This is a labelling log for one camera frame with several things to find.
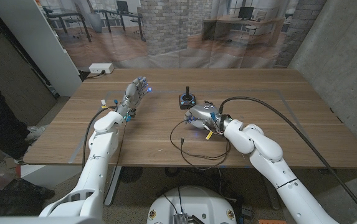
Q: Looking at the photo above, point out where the white power strip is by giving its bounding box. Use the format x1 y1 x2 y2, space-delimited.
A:
88 63 115 75

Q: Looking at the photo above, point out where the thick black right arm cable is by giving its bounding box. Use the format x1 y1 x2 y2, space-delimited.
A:
217 96 357 217

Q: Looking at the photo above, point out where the black joystick with blue ring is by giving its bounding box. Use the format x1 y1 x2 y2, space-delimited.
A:
179 86 197 110

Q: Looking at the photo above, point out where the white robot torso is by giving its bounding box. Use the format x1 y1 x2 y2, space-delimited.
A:
146 185 237 224

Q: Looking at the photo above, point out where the thin black USB cable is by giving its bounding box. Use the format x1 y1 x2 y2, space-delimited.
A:
169 119 232 171

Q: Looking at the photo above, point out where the printed office backdrop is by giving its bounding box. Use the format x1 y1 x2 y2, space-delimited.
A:
37 0 327 70

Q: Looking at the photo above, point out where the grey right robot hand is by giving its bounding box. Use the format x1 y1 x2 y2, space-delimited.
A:
184 104 229 131

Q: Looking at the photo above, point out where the black bag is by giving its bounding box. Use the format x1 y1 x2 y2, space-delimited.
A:
0 179 56 217

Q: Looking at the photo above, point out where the round black fan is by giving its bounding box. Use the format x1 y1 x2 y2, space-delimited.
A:
119 167 144 184

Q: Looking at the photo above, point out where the black power strip cord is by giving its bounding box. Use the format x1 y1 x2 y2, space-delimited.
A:
83 70 107 80

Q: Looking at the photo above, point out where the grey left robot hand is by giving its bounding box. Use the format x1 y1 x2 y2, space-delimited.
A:
115 76 153 121

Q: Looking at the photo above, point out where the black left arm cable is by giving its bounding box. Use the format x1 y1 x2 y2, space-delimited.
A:
81 107 118 170

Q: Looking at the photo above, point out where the grey table leg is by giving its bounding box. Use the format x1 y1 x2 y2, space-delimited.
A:
260 174 280 211
103 166 123 207

